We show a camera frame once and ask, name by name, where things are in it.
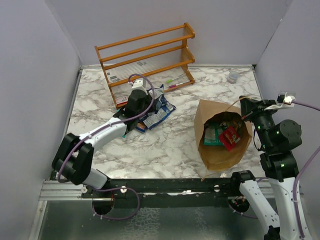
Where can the brown paper bag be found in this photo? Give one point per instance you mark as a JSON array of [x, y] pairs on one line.
[[218, 158]]

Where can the wooden three-tier rack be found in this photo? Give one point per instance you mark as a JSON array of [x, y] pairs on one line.
[[162, 51]]

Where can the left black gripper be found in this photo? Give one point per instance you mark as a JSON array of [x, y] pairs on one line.
[[148, 98]]

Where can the small clear plastic jar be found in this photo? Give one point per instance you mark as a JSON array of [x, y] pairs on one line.
[[233, 77]]

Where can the red snack packet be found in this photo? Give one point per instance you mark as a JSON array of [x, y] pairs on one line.
[[229, 138]]

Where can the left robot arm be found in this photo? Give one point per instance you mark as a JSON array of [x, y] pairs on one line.
[[73, 160]]

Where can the blue Burts chips bag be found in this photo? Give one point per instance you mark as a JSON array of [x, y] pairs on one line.
[[141, 127]]

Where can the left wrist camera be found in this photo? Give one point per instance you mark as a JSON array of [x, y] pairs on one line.
[[138, 84]]

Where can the purple capped marker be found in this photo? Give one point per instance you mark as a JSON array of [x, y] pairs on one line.
[[178, 84]]

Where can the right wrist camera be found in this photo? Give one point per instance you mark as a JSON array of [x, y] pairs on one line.
[[285, 100]]

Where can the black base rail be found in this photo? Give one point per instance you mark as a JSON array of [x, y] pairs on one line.
[[169, 193]]

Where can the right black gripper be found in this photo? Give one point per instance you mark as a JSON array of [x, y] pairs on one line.
[[253, 107]]

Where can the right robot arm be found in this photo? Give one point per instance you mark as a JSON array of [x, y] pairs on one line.
[[288, 221]]

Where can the blue white snack bag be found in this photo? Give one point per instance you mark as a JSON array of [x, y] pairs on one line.
[[162, 108]]

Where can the green snack packet in bag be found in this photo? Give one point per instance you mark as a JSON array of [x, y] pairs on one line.
[[212, 131]]

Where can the green capped marker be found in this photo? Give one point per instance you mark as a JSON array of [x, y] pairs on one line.
[[173, 79]]

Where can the red white staple box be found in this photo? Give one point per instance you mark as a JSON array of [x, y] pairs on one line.
[[121, 100]]

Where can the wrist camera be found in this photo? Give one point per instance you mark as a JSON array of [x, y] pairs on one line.
[[138, 84], [285, 100]]

